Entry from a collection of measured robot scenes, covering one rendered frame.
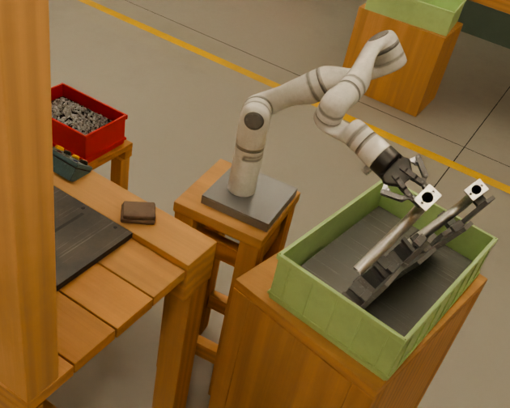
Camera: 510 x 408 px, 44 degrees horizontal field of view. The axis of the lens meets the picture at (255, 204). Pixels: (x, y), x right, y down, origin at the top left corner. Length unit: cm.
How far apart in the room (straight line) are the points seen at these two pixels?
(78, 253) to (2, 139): 79
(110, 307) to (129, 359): 103
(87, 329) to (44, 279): 38
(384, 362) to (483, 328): 160
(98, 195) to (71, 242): 22
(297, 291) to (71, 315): 61
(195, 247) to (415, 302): 66
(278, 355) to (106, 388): 88
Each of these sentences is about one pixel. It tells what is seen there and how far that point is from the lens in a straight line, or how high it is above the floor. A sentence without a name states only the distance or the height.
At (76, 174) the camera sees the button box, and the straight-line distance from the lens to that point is 201.
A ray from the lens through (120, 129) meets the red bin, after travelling 234.
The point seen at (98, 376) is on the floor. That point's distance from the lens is 262.
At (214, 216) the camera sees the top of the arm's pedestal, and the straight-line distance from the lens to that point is 201.
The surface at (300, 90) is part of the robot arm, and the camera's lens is 186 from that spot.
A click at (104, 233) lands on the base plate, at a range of 183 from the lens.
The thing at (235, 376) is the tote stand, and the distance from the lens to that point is 216.
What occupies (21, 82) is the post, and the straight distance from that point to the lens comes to 100.
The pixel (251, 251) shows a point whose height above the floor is 79.
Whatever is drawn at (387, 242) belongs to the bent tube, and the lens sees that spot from 164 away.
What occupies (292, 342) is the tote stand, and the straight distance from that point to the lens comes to 186.
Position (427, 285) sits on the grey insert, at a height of 85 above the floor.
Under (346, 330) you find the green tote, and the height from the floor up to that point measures 87.
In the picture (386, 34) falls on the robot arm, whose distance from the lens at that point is 182.
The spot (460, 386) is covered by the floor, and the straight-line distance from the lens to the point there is 298.
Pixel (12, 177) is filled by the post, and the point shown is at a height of 148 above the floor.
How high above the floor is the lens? 211
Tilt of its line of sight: 37 degrees down
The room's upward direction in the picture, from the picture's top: 12 degrees clockwise
